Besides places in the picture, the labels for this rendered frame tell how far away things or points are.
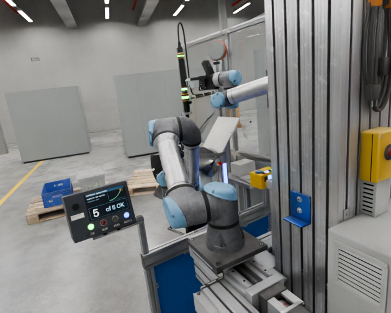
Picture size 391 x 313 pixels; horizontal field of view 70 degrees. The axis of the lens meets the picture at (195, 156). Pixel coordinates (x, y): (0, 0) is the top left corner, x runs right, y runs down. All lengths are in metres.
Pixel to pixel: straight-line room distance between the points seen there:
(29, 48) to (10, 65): 1.04
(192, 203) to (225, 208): 0.12
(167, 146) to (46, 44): 13.15
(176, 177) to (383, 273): 0.67
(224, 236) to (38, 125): 8.19
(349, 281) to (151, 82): 6.72
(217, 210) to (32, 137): 8.27
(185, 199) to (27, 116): 8.18
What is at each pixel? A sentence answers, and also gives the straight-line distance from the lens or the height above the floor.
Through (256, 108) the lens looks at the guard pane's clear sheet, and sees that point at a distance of 2.35.
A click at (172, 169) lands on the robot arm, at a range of 1.08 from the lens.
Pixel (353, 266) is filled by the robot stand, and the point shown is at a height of 1.16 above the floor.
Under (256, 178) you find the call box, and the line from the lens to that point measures 1.74.
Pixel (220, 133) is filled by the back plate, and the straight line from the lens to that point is 2.13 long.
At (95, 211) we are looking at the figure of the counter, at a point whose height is 1.17.
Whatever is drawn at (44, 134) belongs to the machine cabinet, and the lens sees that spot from 8.95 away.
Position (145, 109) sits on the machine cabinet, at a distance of 7.21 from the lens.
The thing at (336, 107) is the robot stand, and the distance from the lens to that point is 0.78.
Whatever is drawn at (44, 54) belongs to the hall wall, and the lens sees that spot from 14.12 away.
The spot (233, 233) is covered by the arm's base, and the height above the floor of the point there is 1.10.
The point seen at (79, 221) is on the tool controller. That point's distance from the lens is 1.24.
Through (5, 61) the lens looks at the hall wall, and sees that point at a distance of 14.43.
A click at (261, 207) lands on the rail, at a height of 0.85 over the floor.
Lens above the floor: 1.63
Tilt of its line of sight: 14 degrees down
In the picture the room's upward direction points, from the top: 6 degrees counter-clockwise
